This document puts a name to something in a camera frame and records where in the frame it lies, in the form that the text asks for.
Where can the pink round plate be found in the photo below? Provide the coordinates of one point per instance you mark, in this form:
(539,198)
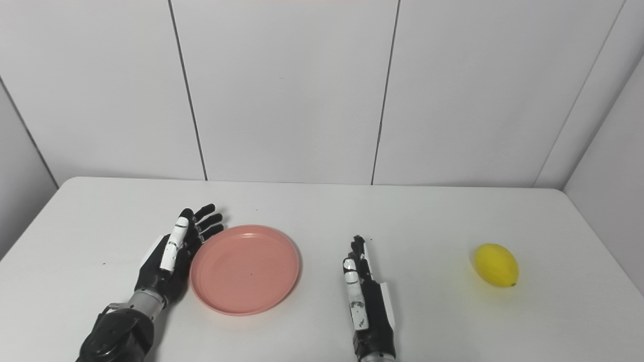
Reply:
(245,269)

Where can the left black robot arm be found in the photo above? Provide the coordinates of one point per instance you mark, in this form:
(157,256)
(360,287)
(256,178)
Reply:
(123,329)

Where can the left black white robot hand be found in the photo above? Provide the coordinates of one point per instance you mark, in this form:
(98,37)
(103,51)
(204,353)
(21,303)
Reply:
(168,261)

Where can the yellow lemon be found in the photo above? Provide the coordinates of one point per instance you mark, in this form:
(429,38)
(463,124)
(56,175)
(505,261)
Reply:
(496,265)

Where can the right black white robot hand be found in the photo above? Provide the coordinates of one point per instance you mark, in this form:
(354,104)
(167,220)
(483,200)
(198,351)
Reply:
(370,306)

